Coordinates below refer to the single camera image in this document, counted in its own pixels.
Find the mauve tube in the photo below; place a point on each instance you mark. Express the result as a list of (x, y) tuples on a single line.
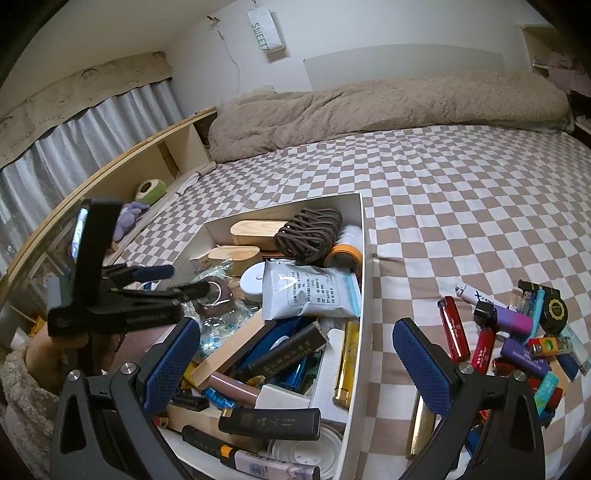
[(233, 386)]

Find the beige printed curtain valance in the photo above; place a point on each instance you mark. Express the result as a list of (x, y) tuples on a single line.
[(92, 78)]

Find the pile of lighters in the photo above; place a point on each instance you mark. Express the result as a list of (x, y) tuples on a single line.
[(453, 330)]

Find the black orange utility knife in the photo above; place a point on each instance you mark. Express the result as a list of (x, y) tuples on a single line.
[(212, 442)]

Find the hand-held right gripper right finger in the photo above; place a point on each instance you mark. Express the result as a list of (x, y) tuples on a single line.
[(420, 369)]

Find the person's left forearm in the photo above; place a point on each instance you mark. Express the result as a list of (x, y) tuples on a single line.
[(23, 401)]

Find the white round disc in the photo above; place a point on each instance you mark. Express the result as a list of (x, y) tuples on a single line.
[(253, 280)]

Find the purple pink vape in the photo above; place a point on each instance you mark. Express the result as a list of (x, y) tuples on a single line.
[(512, 319)]

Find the white labelled tube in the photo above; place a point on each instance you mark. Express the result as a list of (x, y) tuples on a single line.
[(272, 466)]

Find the plush toys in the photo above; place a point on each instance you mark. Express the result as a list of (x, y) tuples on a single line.
[(129, 219)]

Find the white flat box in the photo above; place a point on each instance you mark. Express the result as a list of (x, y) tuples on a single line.
[(325, 383)]

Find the checkered bed sheet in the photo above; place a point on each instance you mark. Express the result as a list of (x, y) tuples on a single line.
[(461, 207)]

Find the white card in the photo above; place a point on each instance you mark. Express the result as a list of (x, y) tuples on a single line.
[(279, 398)]

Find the black lighter with characters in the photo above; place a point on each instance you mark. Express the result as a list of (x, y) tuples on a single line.
[(286, 353), (270, 423)]

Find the green avocado plush toy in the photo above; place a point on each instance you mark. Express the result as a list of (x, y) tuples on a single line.
[(150, 190)]

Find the white wall panel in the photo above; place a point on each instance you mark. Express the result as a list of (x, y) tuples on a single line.
[(401, 69)]

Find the white cardboard box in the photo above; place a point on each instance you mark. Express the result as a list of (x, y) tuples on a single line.
[(368, 295)]

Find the white round lid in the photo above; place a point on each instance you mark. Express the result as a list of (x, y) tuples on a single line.
[(307, 454)]

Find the brown tape roll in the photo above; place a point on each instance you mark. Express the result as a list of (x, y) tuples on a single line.
[(214, 304)]

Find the clear bag of blue beads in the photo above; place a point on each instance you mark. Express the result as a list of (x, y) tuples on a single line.
[(214, 340)]

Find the wooden block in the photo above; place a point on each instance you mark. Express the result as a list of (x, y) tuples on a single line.
[(194, 419)]

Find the cluttered side shelf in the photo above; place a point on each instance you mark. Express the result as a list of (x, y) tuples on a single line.
[(545, 50)]

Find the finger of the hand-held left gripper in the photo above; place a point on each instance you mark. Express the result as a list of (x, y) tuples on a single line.
[(194, 290), (154, 272)]

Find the wooden strip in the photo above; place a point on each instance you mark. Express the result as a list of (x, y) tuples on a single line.
[(231, 347)]

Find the oval wooden case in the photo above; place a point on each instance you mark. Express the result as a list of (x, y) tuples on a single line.
[(251, 231), (226, 259)]

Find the grey curtain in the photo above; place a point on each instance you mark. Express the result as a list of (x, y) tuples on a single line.
[(92, 134)]

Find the white hanging sign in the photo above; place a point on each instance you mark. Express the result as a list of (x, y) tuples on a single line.
[(265, 30)]

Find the white foil packet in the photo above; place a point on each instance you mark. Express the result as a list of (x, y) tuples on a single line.
[(304, 290)]

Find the wooden bedside shelf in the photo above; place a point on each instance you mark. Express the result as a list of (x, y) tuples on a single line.
[(184, 138)]

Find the white round container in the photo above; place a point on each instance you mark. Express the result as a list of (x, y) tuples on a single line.
[(349, 233)]

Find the beige fuzzy blanket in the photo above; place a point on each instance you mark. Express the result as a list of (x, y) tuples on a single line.
[(392, 106)]

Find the orange tape roll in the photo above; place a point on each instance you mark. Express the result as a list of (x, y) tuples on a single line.
[(344, 257)]

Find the gold lighter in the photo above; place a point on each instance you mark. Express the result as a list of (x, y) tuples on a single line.
[(419, 427), (346, 369)]

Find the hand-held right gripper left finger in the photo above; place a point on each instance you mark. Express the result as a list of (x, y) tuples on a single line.
[(170, 369)]

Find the black round tin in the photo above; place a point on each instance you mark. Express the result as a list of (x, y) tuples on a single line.
[(554, 308)]

